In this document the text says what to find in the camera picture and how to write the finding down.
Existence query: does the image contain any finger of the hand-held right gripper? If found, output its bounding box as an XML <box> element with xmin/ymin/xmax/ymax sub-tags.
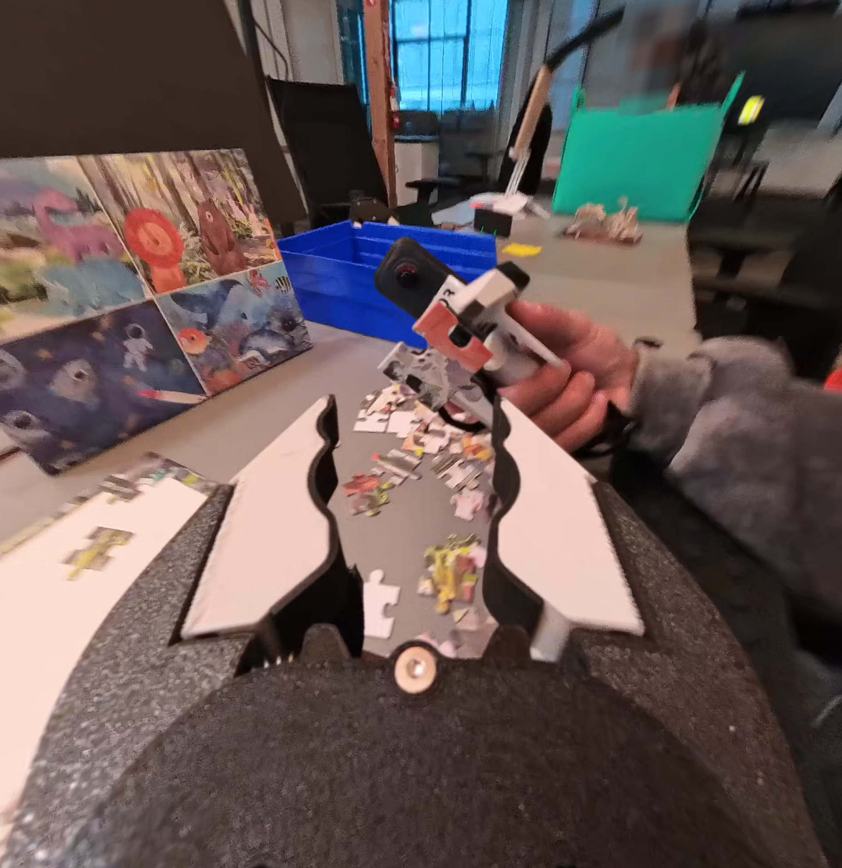
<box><xmin>454</xmin><ymin>385</ymin><xmax>497</xmax><ymax>435</ymax></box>

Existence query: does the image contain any person's right forearm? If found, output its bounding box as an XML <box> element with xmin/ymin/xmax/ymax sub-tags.
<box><xmin>628</xmin><ymin>335</ymin><xmax>842</xmax><ymax>611</ymax></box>

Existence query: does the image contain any black partition panel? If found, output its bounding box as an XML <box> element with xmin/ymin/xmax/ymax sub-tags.
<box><xmin>0</xmin><ymin>0</ymin><xmax>307</xmax><ymax>225</ymax></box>

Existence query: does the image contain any black office chair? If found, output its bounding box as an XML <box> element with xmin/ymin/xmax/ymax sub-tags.
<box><xmin>266</xmin><ymin>76</ymin><xmax>388</xmax><ymax>228</ymax></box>

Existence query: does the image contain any person's right hand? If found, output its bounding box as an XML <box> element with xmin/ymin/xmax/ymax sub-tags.
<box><xmin>496</xmin><ymin>302</ymin><xmax>639</xmax><ymax>453</ymax></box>

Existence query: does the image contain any yellow green dotted puzzle piece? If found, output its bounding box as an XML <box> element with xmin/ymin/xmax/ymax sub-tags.
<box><xmin>417</xmin><ymin>534</ymin><xmax>488</xmax><ymax>614</ymax></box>

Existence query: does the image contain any person's dark grey clothing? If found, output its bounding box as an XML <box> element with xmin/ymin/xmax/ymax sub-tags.
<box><xmin>611</xmin><ymin>461</ymin><xmax>842</xmax><ymax>868</ymax></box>

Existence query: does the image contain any window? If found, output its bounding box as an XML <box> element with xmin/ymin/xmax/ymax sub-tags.
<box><xmin>390</xmin><ymin>0</ymin><xmax>510</xmax><ymax>113</ymax></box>

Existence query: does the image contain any grey desk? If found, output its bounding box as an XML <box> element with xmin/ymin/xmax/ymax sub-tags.
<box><xmin>0</xmin><ymin>217</ymin><xmax>696</xmax><ymax>659</ymax></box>

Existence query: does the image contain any grey yellow-green puzzle piece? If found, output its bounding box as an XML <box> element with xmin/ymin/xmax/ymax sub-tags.
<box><xmin>63</xmin><ymin>525</ymin><xmax>133</xmax><ymax>580</ymax></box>

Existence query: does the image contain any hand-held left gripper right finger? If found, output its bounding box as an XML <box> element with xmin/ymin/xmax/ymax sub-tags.
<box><xmin>482</xmin><ymin>396</ymin><xmax>646</xmax><ymax>664</ymax></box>

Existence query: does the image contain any wooden post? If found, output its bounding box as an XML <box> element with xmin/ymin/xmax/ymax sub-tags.
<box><xmin>362</xmin><ymin>0</ymin><xmax>399</xmax><ymax>208</ymax></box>

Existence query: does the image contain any orange grey foliage puzzle piece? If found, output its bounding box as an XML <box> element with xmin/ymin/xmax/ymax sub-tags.
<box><xmin>379</xmin><ymin>342</ymin><xmax>486</xmax><ymax>411</ymax></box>

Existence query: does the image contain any lion jigsaw puzzle board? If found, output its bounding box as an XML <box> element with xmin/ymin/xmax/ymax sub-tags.
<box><xmin>0</xmin><ymin>453</ymin><xmax>222</xmax><ymax>815</ymax></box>

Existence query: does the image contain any illustrated puzzle box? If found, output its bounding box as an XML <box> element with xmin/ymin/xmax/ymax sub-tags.
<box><xmin>0</xmin><ymin>149</ymin><xmax>313</xmax><ymax>476</ymax></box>

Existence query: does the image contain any pile of puzzle pieces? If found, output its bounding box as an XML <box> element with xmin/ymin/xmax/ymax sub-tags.
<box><xmin>343</xmin><ymin>383</ymin><xmax>498</xmax><ymax>657</ymax></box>

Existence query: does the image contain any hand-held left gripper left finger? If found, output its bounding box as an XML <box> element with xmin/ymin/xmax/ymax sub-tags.
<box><xmin>180</xmin><ymin>393</ymin><xmax>364</xmax><ymax>659</ymax></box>

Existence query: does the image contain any blue plastic bin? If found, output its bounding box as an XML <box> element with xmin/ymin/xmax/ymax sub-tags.
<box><xmin>277</xmin><ymin>220</ymin><xmax>498</xmax><ymax>343</ymax></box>

